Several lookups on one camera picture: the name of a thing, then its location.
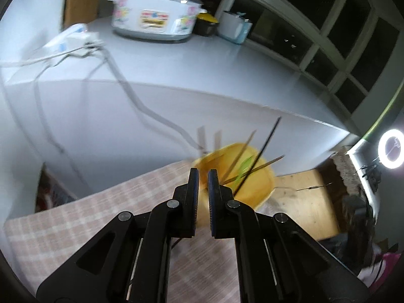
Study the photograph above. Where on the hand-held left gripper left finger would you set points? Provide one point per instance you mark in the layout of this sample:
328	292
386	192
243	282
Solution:
194	202

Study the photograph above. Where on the dark brown chopstick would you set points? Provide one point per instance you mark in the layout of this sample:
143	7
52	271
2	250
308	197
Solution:
271	161

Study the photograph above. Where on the yellow plastic container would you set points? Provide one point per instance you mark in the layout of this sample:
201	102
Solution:
262	183

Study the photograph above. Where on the green plastic spoon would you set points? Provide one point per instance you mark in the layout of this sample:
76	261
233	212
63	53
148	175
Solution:
243	167

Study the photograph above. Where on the checked beige cloth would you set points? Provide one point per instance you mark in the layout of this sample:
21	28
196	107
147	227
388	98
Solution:
79	221

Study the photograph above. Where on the tan wooden chopstick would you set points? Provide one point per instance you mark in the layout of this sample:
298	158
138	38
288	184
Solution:
244	146

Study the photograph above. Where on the dark cloth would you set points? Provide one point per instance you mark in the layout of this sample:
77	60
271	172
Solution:
356	227

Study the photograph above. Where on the black chopstick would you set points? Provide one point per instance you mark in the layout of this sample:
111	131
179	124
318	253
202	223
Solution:
265	145

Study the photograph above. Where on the white power strip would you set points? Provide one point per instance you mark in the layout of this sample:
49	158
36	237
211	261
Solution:
72	33

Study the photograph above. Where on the pink cloth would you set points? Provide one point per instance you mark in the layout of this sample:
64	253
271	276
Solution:
383	268

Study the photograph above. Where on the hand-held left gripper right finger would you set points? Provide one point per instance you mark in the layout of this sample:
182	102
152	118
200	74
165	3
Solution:
212	205

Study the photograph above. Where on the black pot with yellow lid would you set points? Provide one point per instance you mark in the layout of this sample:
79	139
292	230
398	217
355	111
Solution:
205	25

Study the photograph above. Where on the red patterned object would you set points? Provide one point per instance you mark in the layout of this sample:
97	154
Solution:
50	192

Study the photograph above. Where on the floral white rice cooker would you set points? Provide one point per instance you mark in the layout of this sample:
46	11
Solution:
151	6

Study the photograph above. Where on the white window frame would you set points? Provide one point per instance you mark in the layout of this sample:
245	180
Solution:
318	45

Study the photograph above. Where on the white and blue appliance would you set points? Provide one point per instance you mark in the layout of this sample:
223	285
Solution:
233	26

